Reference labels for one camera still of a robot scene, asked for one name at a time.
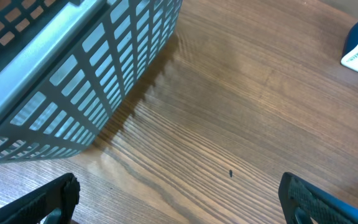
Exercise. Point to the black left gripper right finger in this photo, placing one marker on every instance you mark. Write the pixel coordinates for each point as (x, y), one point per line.
(303, 202)

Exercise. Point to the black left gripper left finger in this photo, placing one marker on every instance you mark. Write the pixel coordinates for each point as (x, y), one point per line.
(53, 202)

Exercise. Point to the grey plastic mesh basket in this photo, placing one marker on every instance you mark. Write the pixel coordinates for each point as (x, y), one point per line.
(66, 66)

